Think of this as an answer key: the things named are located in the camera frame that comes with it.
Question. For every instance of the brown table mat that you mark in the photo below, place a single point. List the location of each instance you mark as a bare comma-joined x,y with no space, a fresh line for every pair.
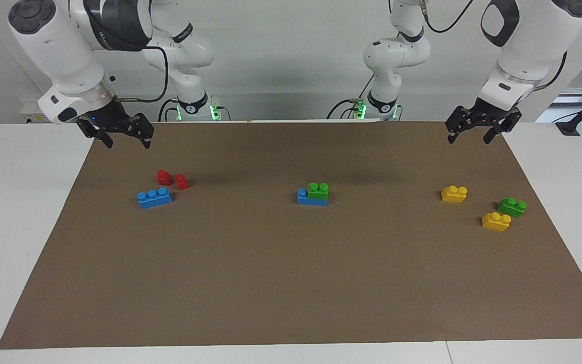
291,273

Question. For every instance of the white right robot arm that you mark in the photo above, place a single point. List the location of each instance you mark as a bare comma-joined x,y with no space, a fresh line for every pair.
58,50

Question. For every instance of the red one-stud toy block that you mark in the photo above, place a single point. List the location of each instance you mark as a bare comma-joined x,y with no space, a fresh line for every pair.
163,178
182,182

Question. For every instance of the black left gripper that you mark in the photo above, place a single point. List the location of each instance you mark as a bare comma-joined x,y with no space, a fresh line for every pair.
483,115

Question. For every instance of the blue three-stud toy block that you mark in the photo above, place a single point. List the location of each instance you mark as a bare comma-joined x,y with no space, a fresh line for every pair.
154,199
307,200

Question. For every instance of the yellow two-stud toy block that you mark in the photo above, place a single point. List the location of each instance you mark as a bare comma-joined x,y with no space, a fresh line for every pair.
495,222
453,195

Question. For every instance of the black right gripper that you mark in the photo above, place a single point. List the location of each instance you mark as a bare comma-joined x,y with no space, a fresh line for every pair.
111,119

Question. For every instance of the green two-stud toy block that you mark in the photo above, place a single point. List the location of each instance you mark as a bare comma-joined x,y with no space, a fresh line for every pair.
511,208
318,192

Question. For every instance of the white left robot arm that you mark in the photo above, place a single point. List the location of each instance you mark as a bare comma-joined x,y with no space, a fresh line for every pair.
528,45

